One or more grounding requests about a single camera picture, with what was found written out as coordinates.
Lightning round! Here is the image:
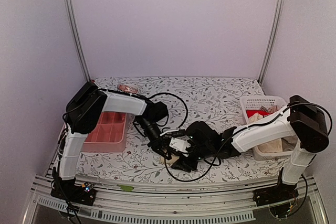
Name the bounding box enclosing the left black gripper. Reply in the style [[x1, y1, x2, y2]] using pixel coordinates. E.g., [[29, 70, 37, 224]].
[[138, 116, 172, 161]]

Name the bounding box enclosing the cream underwear navy trim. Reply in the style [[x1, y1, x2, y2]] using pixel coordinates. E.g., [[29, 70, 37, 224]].
[[158, 148, 182, 167]]

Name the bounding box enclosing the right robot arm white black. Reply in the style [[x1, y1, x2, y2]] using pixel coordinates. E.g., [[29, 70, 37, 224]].
[[171, 95, 333, 201]]

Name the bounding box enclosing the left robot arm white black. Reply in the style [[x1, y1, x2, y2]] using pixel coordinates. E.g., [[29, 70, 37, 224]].
[[56, 82, 168, 200]]

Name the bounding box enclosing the green tape piece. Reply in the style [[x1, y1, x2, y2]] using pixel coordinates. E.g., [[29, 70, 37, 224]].
[[118, 184, 134, 192]]

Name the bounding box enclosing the pink divided organizer box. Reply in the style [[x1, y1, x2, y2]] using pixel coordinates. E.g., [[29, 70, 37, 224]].
[[81, 112, 128, 153]]

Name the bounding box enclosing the floral patterned table mat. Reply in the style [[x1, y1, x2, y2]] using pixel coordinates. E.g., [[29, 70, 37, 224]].
[[76, 77, 286, 184]]

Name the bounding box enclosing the small patterned bowl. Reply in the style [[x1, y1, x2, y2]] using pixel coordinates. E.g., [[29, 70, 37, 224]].
[[117, 84, 139, 94]]

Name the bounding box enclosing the red garment in basket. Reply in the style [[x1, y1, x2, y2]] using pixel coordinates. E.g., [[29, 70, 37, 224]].
[[246, 110, 270, 119]]

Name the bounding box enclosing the white plastic laundry basket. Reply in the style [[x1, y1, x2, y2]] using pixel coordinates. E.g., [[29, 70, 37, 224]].
[[239, 95, 294, 161]]

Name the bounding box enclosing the cream garment in basket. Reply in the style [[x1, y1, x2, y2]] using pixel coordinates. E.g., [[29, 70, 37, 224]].
[[249, 116, 282, 153]]

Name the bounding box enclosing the grey garment in basket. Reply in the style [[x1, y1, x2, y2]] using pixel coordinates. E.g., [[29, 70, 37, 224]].
[[281, 136, 298, 152]]

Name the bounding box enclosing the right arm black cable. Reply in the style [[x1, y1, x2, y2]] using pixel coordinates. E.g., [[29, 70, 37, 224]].
[[164, 129, 237, 183]]

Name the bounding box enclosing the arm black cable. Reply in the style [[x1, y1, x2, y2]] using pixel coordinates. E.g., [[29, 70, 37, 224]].
[[132, 92, 188, 137], [164, 129, 237, 183]]

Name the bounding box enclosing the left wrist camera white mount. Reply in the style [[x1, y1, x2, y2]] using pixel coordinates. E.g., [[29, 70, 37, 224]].
[[160, 129, 191, 154]]

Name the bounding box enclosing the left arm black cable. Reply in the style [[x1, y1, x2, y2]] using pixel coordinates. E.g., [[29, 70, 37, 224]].
[[132, 92, 188, 137]]

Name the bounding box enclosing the aluminium front rail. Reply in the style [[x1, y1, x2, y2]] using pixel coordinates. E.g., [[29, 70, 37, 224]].
[[19, 172, 332, 223]]

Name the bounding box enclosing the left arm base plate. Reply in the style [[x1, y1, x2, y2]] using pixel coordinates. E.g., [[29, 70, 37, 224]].
[[50, 180, 97, 206]]

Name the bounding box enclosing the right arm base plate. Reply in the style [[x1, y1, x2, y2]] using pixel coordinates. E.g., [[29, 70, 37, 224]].
[[253, 184, 299, 206]]

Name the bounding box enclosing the left aluminium frame post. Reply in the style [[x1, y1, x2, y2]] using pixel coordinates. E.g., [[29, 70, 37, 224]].
[[64, 0, 91, 81]]

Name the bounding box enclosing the aluminium frame post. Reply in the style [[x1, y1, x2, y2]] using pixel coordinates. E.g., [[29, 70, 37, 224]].
[[64, 0, 91, 81], [258, 0, 285, 86]]

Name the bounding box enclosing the right aluminium frame post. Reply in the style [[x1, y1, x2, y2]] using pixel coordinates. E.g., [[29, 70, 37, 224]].
[[258, 0, 285, 86]]

